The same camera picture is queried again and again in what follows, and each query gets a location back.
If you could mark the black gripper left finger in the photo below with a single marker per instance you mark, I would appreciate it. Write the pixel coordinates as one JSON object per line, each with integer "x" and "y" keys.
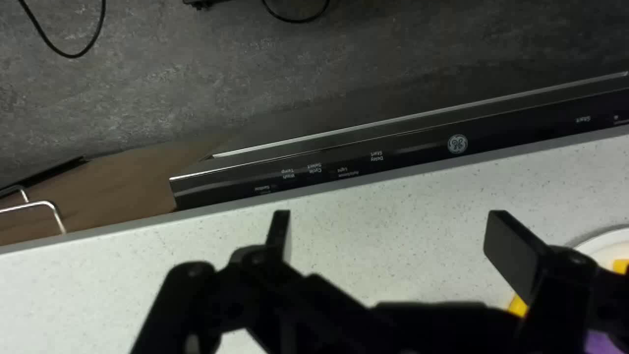
{"x": 263, "y": 308}

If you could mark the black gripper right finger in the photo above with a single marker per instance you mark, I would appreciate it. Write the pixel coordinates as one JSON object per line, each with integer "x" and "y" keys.
{"x": 563, "y": 296}

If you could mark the yellow fry plush piece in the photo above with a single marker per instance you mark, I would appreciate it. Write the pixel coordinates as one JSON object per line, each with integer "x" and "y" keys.
{"x": 620, "y": 267}
{"x": 518, "y": 306}

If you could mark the white plate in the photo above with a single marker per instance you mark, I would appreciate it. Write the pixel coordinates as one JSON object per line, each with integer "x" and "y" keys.
{"x": 610, "y": 243}

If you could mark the wooden lower cabinet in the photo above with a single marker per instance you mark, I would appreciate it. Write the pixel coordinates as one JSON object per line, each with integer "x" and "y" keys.
{"x": 99, "y": 190}

